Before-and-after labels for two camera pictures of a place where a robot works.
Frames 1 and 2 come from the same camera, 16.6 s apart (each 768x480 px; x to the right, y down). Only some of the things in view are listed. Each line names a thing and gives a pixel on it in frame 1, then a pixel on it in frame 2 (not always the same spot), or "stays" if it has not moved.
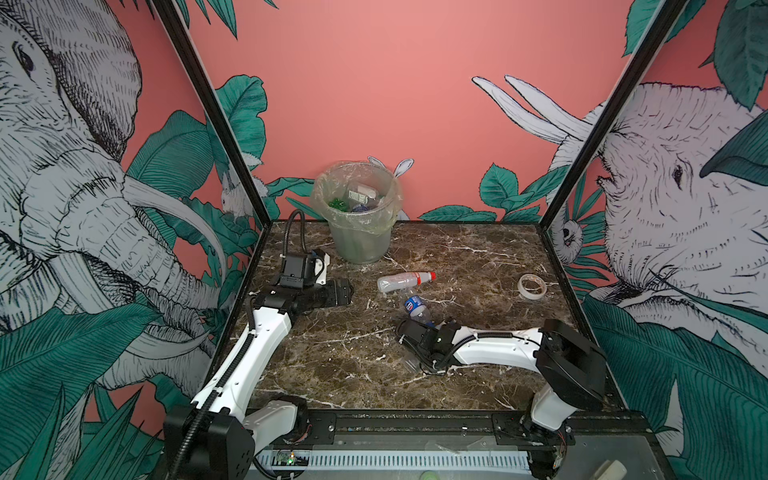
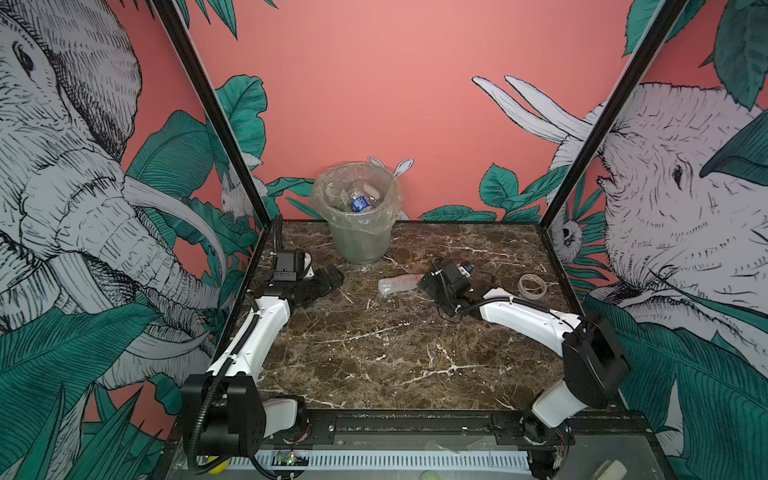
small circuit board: x=290 y=457 stays
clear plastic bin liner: x=357 y=197 stays
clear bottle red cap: x=393 y=282 stays
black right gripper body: x=427 y=367 to x=444 y=300
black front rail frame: x=493 y=430 stays
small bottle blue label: x=418 y=310 to x=359 y=203
